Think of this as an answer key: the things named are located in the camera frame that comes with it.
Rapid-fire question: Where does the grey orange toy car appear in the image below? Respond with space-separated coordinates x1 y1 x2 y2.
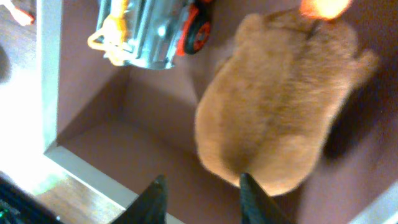
87 0 213 70

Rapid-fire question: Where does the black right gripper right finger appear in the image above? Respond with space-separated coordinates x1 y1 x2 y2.
239 173 292 224

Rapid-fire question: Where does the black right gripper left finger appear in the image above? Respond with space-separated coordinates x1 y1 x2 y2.
110 175 168 224

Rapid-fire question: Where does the beige box maroon interior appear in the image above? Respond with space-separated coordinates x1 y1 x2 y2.
46 0 397 223

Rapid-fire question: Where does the brown plush toy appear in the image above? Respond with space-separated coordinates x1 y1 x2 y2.
194 7 379 196

